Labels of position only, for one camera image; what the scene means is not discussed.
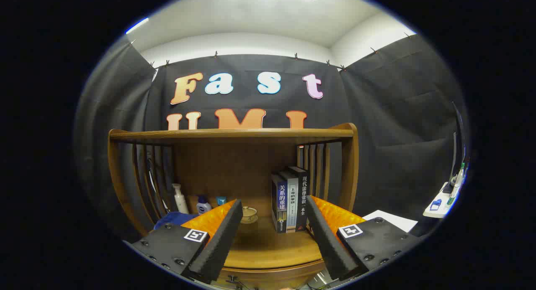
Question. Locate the wooden cabinet frame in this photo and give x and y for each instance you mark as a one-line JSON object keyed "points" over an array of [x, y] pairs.
{"points": [[226, 168]]}

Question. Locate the white low cabinet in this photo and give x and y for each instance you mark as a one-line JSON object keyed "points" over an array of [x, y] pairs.
{"points": [[393, 219]]}

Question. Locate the beige lidded tea cup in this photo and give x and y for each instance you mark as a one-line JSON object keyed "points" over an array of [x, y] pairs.
{"points": [[249, 214]]}

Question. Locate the white bottle with blue cap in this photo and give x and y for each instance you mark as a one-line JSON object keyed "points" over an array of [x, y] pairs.
{"points": [[204, 207]]}

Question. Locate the white side table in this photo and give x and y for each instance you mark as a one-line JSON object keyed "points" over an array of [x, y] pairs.
{"points": [[439, 209]]}

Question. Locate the small blue object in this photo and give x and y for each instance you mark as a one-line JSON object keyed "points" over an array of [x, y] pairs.
{"points": [[436, 204]]}

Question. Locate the dark computer monitor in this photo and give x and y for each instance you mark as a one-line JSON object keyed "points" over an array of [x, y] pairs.
{"points": [[460, 131]]}

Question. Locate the green label plastic bottle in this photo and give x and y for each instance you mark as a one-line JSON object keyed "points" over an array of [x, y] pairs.
{"points": [[457, 181]]}

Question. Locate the white pump bottle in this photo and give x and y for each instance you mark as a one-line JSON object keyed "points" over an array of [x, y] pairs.
{"points": [[181, 202]]}

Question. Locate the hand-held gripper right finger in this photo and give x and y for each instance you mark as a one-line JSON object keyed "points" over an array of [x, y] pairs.
{"points": [[328, 239]]}

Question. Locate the wooden countertop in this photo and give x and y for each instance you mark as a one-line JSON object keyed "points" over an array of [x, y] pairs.
{"points": [[268, 244]]}

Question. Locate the teal blue bottle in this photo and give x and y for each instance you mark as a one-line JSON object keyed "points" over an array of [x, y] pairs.
{"points": [[221, 200]]}

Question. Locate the blue towel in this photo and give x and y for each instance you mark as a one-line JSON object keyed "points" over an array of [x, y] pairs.
{"points": [[173, 219]]}

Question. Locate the black spine book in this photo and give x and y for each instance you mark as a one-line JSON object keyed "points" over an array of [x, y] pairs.
{"points": [[304, 189]]}

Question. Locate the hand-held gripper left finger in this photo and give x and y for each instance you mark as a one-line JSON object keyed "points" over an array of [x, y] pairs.
{"points": [[220, 239]]}

